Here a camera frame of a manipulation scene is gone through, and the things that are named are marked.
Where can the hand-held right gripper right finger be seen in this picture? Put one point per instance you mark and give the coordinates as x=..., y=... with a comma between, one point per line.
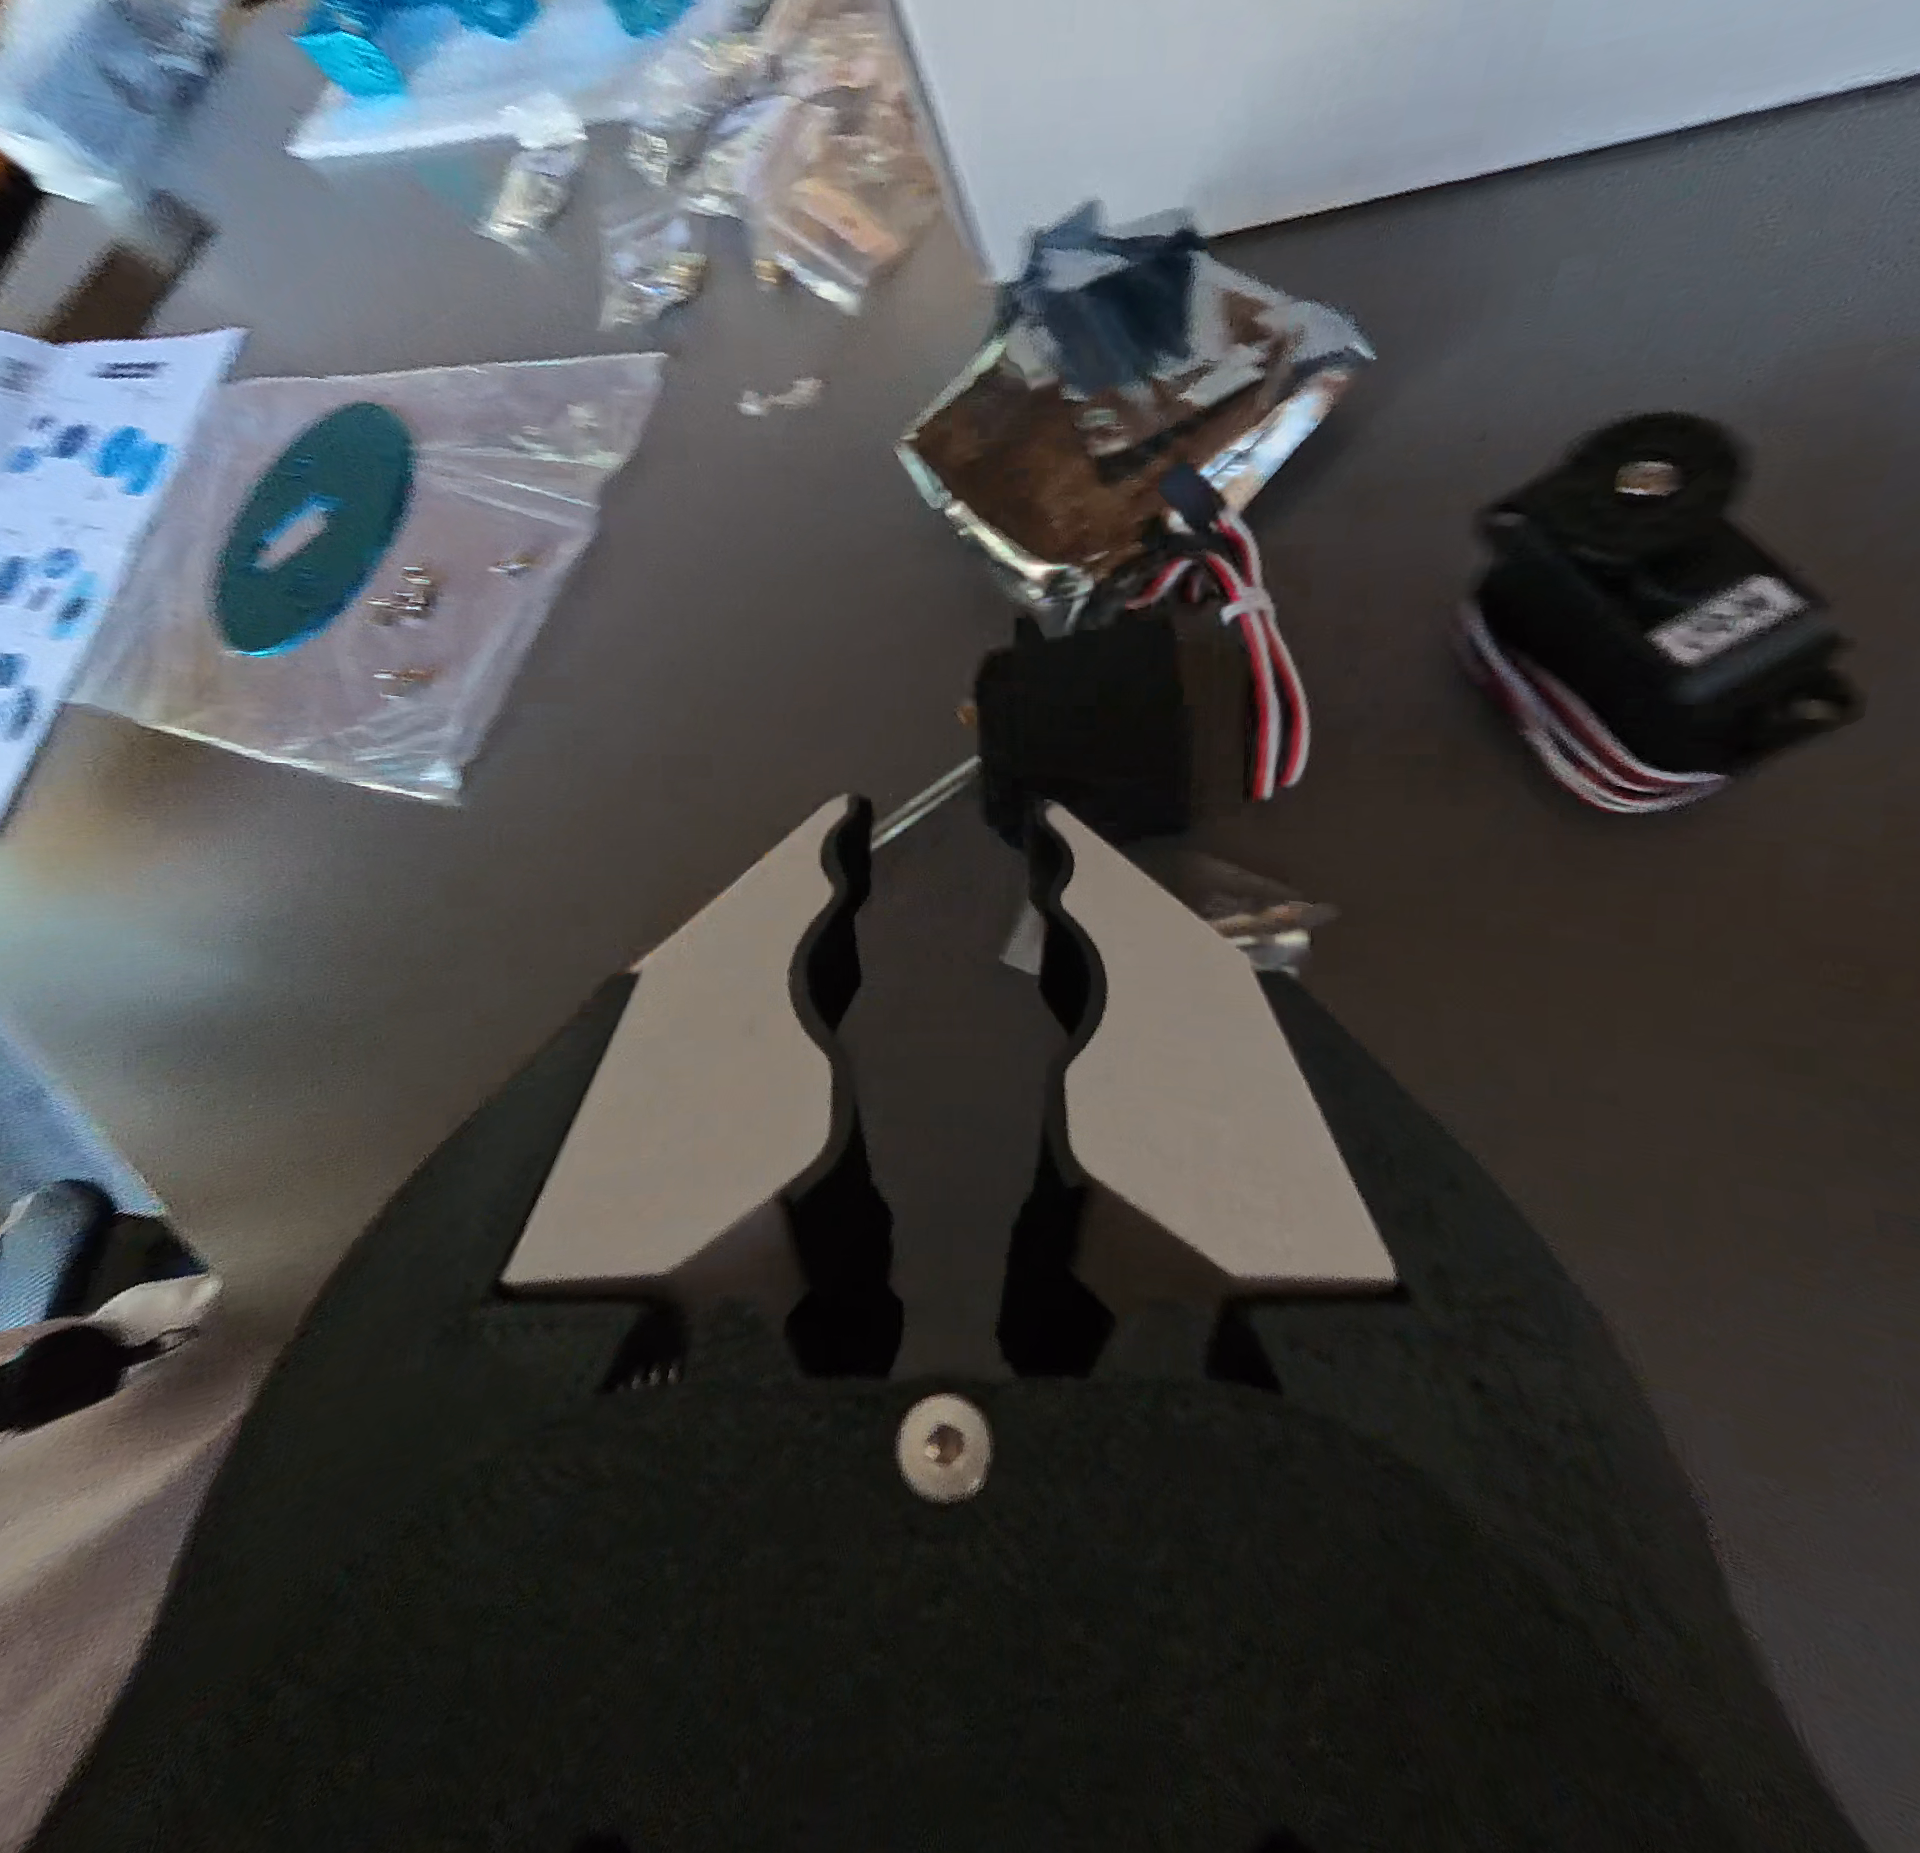
x=1215, y=1134

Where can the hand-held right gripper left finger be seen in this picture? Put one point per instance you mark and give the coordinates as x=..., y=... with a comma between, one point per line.
x=675, y=1134

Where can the blue round metal plate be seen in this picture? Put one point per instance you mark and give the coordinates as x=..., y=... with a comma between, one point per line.
x=314, y=534

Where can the grey desk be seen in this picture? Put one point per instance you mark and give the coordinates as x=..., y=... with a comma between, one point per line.
x=1500, y=1060

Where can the scatter of small screws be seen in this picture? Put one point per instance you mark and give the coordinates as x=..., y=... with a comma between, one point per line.
x=413, y=593

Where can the silver foil bag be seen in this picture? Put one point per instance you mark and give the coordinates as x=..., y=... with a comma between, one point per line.
x=1080, y=459

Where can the large clear plastic bag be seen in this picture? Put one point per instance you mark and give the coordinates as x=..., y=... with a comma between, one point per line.
x=524, y=429

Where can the person's white shirt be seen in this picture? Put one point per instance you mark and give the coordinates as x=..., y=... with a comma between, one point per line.
x=91, y=1584

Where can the clear plastic scrap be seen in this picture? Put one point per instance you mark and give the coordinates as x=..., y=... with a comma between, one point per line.
x=781, y=395

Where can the white instruction manual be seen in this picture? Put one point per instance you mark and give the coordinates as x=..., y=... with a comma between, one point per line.
x=91, y=504

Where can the pile of small screw bags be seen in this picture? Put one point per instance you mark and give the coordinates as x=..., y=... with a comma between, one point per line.
x=781, y=160

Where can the white foam sheet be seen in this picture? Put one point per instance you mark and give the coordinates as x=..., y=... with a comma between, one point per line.
x=435, y=122

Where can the row of blue long brackets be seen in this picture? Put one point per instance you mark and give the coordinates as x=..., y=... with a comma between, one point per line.
x=360, y=16

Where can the crumpled white plastic bag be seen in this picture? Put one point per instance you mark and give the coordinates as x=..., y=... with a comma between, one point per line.
x=104, y=52

